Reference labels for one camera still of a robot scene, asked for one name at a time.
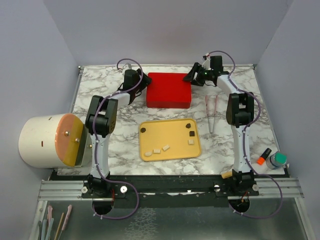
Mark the white chocolate centre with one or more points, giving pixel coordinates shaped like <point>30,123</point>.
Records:
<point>165,148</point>

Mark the red box lid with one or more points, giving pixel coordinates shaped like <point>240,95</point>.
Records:
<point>168,86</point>

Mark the white chocolate right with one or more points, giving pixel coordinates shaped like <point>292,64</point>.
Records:
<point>191,142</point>

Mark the pink silicone tongs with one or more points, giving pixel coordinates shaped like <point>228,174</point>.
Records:
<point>211,104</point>

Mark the white cylinder with orange disc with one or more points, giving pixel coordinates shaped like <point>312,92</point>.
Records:
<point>55,141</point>

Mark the red chocolate box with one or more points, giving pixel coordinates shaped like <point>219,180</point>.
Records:
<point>168,104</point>

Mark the grey sticks on floor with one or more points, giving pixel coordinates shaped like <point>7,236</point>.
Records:
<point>45,226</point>

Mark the yellow tray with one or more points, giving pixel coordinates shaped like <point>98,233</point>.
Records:
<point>172,132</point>

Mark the white chocolate bottom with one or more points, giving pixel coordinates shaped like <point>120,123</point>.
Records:
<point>156,151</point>

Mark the white round chocolate bottom-left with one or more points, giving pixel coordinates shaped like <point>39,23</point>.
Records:
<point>148,154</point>

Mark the bottle with green cap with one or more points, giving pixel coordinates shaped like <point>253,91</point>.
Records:
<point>276,160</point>

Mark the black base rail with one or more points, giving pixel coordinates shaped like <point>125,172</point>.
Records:
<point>168,191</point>

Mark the orange highlighter marker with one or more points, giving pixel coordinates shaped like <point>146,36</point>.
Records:
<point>264,156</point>

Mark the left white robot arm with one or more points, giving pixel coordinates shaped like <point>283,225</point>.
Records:
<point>101,122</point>

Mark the yellow stick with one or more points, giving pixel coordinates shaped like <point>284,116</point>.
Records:
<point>227,175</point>

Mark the pink stick on floor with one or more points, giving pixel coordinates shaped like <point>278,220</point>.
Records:
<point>67,216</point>

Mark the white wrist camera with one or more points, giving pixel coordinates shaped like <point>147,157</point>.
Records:
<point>127,66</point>
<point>206,63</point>

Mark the wooden stick on floor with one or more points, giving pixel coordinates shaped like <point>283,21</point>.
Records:
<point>59,226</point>

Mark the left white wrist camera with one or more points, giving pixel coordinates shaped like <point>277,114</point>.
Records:
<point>127,66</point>

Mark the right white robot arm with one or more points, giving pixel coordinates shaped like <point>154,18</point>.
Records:
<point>239,115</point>

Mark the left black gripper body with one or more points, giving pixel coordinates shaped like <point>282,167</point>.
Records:
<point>139,88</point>

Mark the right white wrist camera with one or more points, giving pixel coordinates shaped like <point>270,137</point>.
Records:
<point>206,63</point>

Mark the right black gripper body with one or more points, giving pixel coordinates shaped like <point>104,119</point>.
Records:
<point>202,75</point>

